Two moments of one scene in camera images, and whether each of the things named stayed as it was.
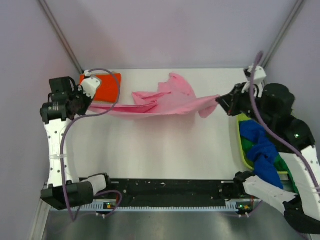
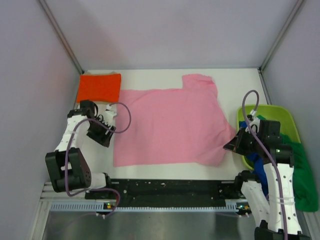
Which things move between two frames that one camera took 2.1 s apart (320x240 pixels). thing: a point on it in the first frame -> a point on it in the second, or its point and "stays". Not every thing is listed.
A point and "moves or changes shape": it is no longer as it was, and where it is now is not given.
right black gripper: (229, 101) -> (235, 144)
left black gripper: (88, 100) -> (102, 138)
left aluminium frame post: (53, 21) stays
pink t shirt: (177, 95) moves or changes shape
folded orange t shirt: (108, 92) stays
